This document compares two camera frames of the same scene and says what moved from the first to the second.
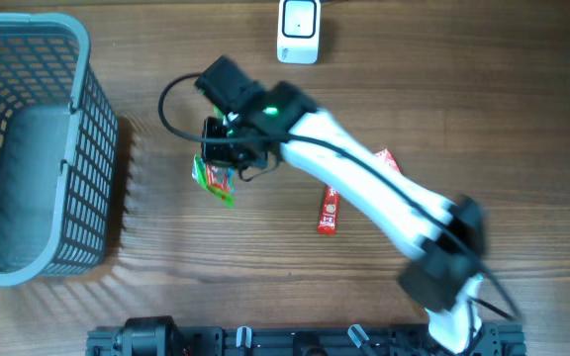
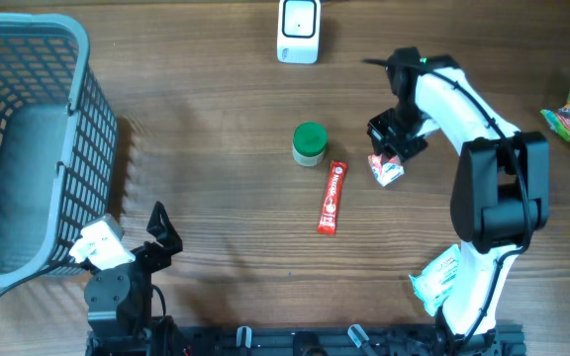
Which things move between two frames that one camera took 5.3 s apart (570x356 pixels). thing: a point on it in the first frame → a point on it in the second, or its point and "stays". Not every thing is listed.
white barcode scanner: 299,32 stays
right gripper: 214,155 → 379,138
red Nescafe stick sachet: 329,212 stays
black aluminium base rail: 296,340 stays
